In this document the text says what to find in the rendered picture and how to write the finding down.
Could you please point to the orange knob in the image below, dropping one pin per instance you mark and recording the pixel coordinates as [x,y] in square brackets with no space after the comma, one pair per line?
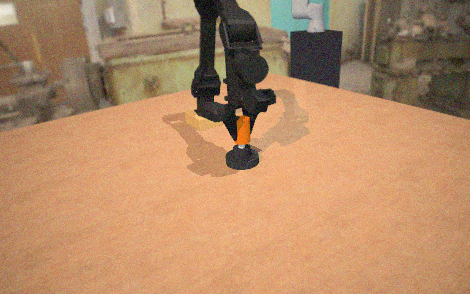
[243,130]

